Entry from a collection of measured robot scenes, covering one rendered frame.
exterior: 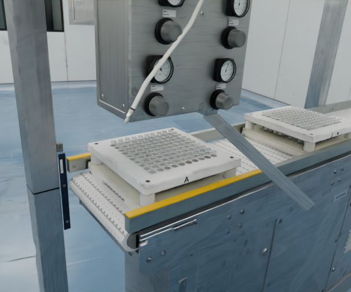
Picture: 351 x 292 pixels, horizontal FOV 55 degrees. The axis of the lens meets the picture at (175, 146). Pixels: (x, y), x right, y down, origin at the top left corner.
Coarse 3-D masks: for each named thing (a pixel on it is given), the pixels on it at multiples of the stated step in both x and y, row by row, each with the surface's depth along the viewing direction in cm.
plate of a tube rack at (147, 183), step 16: (96, 144) 75; (208, 144) 79; (112, 160) 68; (128, 160) 68; (208, 160) 70; (224, 160) 71; (240, 160) 72; (128, 176) 63; (144, 176) 62; (160, 176) 62; (176, 176) 63; (192, 176) 65; (208, 176) 68; (144, 192) 59
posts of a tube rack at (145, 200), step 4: (92, 156) 76; (92, 160) 76; (96, 160) 76; (100, 160) 76; (96, 164) 76; (100, 164) 77; (236, 168) 73; (224, 172) 73; (228, 172) 72; (232, 172) 72; (224, 176) 74; (228, 176) 73; (232, 176) 73; (140, 192) 61; (140, 196) 61; (144, 196) 60; (148, 196) 60; (152, 196) 60; (140, 200) 61; (144, 200) 60; (148, 200) 60; (152, 200) 61; (140, 204) 61; (144, 204) 61; (148, 204) 61
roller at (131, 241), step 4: (136, 232) 59; (132, 236) 59; (136, 236) 59; (128, 240) 59; (132, 240) 59; (136, 240) 60; (128, 244) 59; (132, 244) 60; (136, 244) 60; (132, 248) 60; (136, 248) 60
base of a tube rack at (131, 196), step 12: (96, 168) 75; (108, 168) 75; (108, 180) 70; (120, 180) 70; (204, 180) 72; (216, 180) 72; (120, 192) 67; (132, 192) 66; (168, 192) 66; (180, 192) 66; (132, 204) 63
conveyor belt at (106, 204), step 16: (336, 112) 142; (224, 144) 100; (256, 144) 101; (272, 160) 90; (80, 176) 76; (80, 192) 73; (96, 192) 70; (112, 192) 70; (96, 208) 67; (112, 208) 65; (128, 208) 65; (112, 224) 62
